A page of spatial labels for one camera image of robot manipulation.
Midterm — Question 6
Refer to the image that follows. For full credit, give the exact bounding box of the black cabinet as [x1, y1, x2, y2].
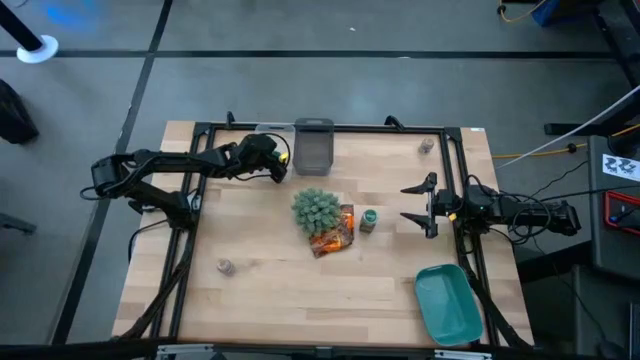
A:
[588, 134, 640, 274]

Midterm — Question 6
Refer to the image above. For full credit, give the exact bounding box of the green lid spice jar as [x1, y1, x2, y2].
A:
[358, 208, 380, 235]

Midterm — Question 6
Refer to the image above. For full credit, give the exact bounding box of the black floor cable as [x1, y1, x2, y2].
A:
[524, 183, 640, 204]

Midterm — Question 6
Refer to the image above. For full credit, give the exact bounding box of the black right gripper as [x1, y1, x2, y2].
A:
[399, 171, 466, 240]

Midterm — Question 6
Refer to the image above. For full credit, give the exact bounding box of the white sticker with black marks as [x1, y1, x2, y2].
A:
[602, 153, 640, 182]

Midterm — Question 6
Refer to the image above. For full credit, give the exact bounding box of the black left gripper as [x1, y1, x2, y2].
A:
[234, 132, 289, 185]

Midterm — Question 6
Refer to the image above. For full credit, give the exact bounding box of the clear plastic bin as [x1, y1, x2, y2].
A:
[254, 122, 297, 182]

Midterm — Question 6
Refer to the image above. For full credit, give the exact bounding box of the long yellow floor cable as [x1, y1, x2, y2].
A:
[492, 123, 640, 160]

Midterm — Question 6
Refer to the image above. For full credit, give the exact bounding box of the black desk leg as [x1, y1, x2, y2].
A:
[592, 0, 640, 89]

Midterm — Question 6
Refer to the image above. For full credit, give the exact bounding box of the black bag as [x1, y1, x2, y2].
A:
[0, 78, 40, 146]

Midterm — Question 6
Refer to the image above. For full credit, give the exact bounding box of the blue box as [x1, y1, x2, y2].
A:
[530, 0, 564, 27]

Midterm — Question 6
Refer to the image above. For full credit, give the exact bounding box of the white cable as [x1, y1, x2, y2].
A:
[494, 84, 640, 170]

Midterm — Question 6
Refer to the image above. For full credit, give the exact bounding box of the silver bracket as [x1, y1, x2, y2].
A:
[433, 348, 494, 360]
[156, 343, 216, 360]

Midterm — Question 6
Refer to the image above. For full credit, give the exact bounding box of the red framed device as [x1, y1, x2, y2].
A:
[603, 189, 640, 237]

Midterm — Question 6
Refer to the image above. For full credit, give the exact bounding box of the dark grey cabinet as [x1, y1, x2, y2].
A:
[572, 264, 640, 360]

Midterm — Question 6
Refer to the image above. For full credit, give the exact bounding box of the teal plastic tray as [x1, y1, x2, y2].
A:
[413, 263, 485, 348]

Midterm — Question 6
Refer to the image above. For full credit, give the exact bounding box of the orange snack packet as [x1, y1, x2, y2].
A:
[308, 203, 356, 259]

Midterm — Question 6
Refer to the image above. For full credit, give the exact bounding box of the black aluminium table frame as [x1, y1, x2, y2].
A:
[117, 110, 534, 351]

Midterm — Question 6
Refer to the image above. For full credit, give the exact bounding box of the black bottom rail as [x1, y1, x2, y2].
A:
[0, 338, 640, 360]

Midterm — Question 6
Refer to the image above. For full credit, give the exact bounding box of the short yellow cable loop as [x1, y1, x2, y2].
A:
[496, 0, 549, 24]

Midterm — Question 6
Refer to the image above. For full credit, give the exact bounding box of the black desk foot bar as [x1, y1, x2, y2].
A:
[543, 99, 640, 137]

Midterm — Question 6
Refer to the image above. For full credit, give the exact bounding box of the grey floor bracket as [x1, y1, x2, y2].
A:
[0, 212, 37, 236]

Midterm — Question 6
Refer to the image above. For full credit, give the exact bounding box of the black pole white round base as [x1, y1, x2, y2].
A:
[0, 0, 60, 65]

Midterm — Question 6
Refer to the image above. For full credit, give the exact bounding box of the grey plastic bin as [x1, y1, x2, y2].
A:
[292, 117, 335, 177]

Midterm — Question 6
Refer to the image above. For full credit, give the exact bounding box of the green succulent plant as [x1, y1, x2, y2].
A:
[291, 187, 343, 239]

